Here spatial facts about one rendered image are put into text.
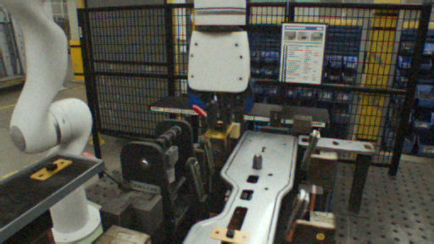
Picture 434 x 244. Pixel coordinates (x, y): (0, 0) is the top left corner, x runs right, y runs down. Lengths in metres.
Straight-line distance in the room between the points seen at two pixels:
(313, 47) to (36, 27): 1.18
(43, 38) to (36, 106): 0.17
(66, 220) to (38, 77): 0.46
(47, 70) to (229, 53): 0.49
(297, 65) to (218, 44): 1.07
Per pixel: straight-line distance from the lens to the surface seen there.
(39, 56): 0.80
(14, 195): 0.61
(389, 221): 1.37
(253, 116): 1.36
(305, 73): 1.52
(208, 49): 0.48
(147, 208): 0.63
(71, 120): 0.89
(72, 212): 1.01
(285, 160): 1.01
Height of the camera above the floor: 1.44
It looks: 19 degrees down
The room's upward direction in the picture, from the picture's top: straight up
